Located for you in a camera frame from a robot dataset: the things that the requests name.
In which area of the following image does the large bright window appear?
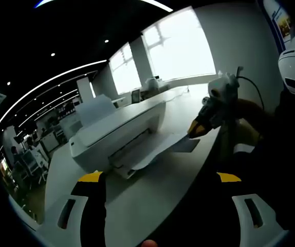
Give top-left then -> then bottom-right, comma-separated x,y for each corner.
141,9 -> 216,82

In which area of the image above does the white desktop appliance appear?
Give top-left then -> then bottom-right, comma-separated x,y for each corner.
145,76 -> 168,91

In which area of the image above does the white mesh office chair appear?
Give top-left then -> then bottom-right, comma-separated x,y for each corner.
21,149 -> 49,181

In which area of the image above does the person's dark clothing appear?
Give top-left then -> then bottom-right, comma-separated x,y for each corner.
233,90 -> 295,232

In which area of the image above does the white low cabinet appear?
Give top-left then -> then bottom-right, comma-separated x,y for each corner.
113,97 -> 133,109

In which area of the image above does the white printer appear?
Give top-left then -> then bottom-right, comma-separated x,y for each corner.
69,94 -> 168,180

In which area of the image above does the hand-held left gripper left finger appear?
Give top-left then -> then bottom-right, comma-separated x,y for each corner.
42,171 -> 107,247

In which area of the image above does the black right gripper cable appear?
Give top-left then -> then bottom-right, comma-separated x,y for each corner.
236,66 -> 266,109

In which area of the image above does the black printer power cable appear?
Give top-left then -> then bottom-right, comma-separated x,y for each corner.
168,86 -> 191,100

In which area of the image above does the narrow bright window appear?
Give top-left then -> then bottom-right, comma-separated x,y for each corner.
108,42 -> 141,95

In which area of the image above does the white paper sheet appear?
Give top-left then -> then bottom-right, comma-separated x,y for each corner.
131,131 -> 192,171

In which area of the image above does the blue wall poster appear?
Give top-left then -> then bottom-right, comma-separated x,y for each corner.
262,0 -> 292,51

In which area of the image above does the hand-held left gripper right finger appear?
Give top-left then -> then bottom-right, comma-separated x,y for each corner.
216,172 -> 290,247

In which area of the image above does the curved ceiling light strip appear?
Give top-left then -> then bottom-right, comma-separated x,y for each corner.
0,59 -> 108,139

